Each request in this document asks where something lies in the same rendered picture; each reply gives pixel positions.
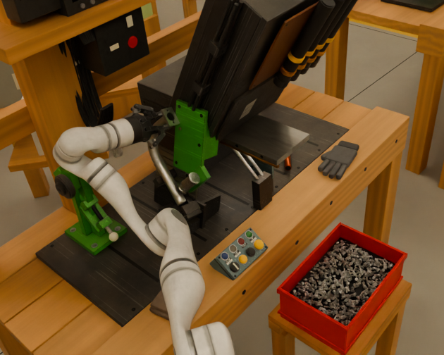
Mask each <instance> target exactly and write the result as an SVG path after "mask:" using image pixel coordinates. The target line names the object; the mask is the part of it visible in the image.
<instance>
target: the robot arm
mask: <svg viewBox="0 0 444 355"><path fill-rule="evenodd" d="M130 110H131V111H132V115H131V116H128V117H125V118H121V119H118V120H113V121H111V122H109V123H106V124H103V125H98V126H96V127H73V128H71V129H68V130H66V131H65V132H63V133H62V134H61V136H60V137H59V139H58V141H57V143H56V144H55V146H54V148H53V156H54V159H55V160H56V162H57V163H58V164H59V165H60V166H61V167H62V168H64V169H66V170H67V171H69V172H71V173H72V174H74V175H76V176H78V177H79V178H82V179H83V180H85V181H86V182H87V183H88V184H89V185H91V186H92V187H93V188H94V189H95V190H96V191H97V192H98V193H100V195H102V196H103V198H105V200H107V201H108V202H109V203H110V205H112V207H113V208H114V209H115V210H116V211H117V213H118V214H119V215H120V216H121V218H122V219H123V220H124V221H125V222H126V223H127V224H128V226H129V227H130V228H131V230H132V231H133V232H134V233H135V234H136V235H137V236H138V237H139V238H140V240H141V241H142V242H143V243H144V244H145V245H146V246H147V247H148V248H149V249H150V250H151V251H153V252H154V253H155V254H157V255H159V256H163V259H162V262H161V267H160V271H159V279H160V283H161V289H162V292H163V296H164V301H165V303H166V308H167V311H168V317H169V320H170V326H171V335H172V340H173V352H174V355H235V348H234V343H233V340H232V337H231V335H230V331H229V330H228V328H227V327H226V326H225V325H224V324H223V323H222V322H214V323H210V324H207V325H203V326H200V327H198V328H193V329H191V330H190V326H191V323H192V320H193V318H194V316H195V314H196V312H197V310H198V308H199V306H200V304H201V302H202V300H203V298H204V293H205V283H204V279H203V277H202V273H201V270H200V268H199V266H198V263H197V260H196V257H195V253H194V250H193V246H192V238H191V234H190V228H189V225H188V224H187V221H186V220H185V218H184V217H183V215H182V214H181V213H180V212H179V211H177V210H175V209H174V208H165V209H163V210H162V211H160V212H159V213H158V214H157V215H156V216H155V217H154V218H153V219H152V220H151V222H150V223H148V225H147V224H146V223H145V222H144V221H143V220H142V219H141V218H140V216H139V215H138V213H137V211H136V209H135V206H134V203H133V201H132V197H131V194H130V190H129V188H128V185H127V183H126V181H125V180H124V178H123V177H122V176H121V174H120V173H119V172H117V171H116V170H115V169H114V168H113V167H112V166H111V165H110V164H108V163H107V162H106V161H105V160H104V159H103V158H100V157H97V158H94V159H93V160H92V159H90V158H88V157H86V156H85V155H84V153H85V152H87V151H92V152H94V153H96V154H100V153H104V152H106V151H110V150H111V152H112V154H113V156H115V157H116V158H117V157H119V156H122V155H123V150H122V148H123V147H126V146H129V145H131V144H136V143H138V142H147V143H148V144H149V145H150V146H149V148H150V149H153V148H154V147H156V146H157V145H158V143H159V142H160V141H161V140H162V139H163V138H164V137H165V135H166V133H165V132H164V131H166V130H170V129H171V128H172V127H168V125H167V124H165V125H162V126H153V125H152V124H151V120H153V119H157V118H161V117H162V116H163V115H162V113H161V112H160V111H159V112H154V109H153V108H152V107H149V106H143V105H140V104H135V105H134V106H133V107H132V108H131V109H130ZM139 113H143V114H147V115H148V116H143V115H140V114H139ZM156 133H158V134H159V135H158V137H157V138H156V139H150V137H151V135H152V134H156Z"/></svg>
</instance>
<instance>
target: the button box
mask: <svg viewBox="0 0 444 355"><path fill-rule="evenodd" d="M247 231H250V232H251V233H252V237H247V236H246V232H247ZM239 238H243V239H244V241H245V243H244V244H239V243H238V239H239ZM257 239H261V238H260V237H259V236H258V235H257V234H256V232H255V231H253V229H252V228H248V229H247V230H246V231H245V232H243V233H242V234H241V235H240V236H239V237H238V238H237V239H236V240H235V241H234V242H232V243H231V244H230V245H229V246H228V247H227V248H225V249H224V250H223V251H222V252H221V253H220V254H219V255H218V256H217V257H216V258H214V259H213V260H212V261H211V262H210V263H209V264H210V265H211V266H212V268H213V269H215V270H217V271H218V272H220V273H221V274H223V275H224V276H226V277H227V278H229V279H231V280H232V281H234V280H235V279H236V278H237V277H238V276H239V275H240V274H241V273H243V272H244V271H245V270H246V269H247V268H248V267H249V266H250V265H251V264H252V263H253V262H254V261H255V260H256V259H258V258H259V257H260V256H261V255H262V254H263V253H264V252H265V251H266V250H267V249H268V247H267V246H266V244H265V243H264V247H263V248H262V249H256V248H255V247H254V242H255V241H256V240H257ZM231 245H234V246H235V247H236V251H235V252H232V251H231V250H230V246H231ZM250 247H252V248H254V250H255V255H253V256H249V255H248V254H247V250H248V249H249V248H250ZM222 253H227V255H228V258H227V259H226V260H225V259H223V258H222V257H221V254H222ZM241 255H245V256H246V257H247V262H246V263H240V261H239V257H240V256H241ZM232 262H237V263H238V264H239V265H240V269H239V270H238V271H236V272H234V271H232V270H231V269H230V265H231V263H232Z"/></svg>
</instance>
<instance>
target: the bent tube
mask: <svg viewBox="0 0 444 355"><path fill-rule="evenodd" d="M161 113H162V115H163V116H162V117H161V118H160V119H159V120H158V121H156V122H155V124H153V126H162V125H165V124H167V125H168V127H172V126H175V125H179V124H180V122H179V120H178V118H177V116H176V114H175V112H174V110H173V108H172V107H169V108H164V109H161ZM158 135H159V134H158V133H156V134H152V135H151V137H150V139H156V138H157V137H158ZM149 146H150V145H149V144H148V150H149V155H150V156H151V159H152V161H153V163H154V165H155V166H156V169H157V170H158V172H159V174H160V176H161V177H162V179H163V181H164V182H165V184H166V186H167V188H168V190H169V192H170V193H171V195H172V197H173V198H174V200H175V202H176V204H177V205H178V206H179V205H181V204H183V203H185V202H186V199H185V197H184V196H183V194H181V193H179V192H178V190H177V184H176V182H175V180H174V179H173V176H172V175H171V173H170V171H169V169H168V168H167V166H166V164H165V163H164V160H163V159H162V157H161V155H160V153H159V148H158V145H157V146H156V147H154V148H153V149H150V148H149Z"/></svg>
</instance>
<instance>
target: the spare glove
mask: <svg viewBox="0 0 444 355"><path fill-rule="evenodd" d="M358 149H359V145H358V144H354V143H351V142H346V141H340V142H339V143H338V145H335V146H334V147H333V148H332V150H331V151H328V152H326V153H324V154H322V155H321V160H322V161H323V162H322V163H321V165H320V166H319V167H318V171H319V172H322V171H323V175H324V176H327V175H328V176H329V178H330V179H333V178H334V177H335V175H336V173H337V175H336V179H338V180H340V179H341V178H342V176H343V174H344V173H345V171H346V169H347V168H348V167H349V166H350V164H351V162H353V160H354V158H355V157H356V155H357V151H358Z"/></svg>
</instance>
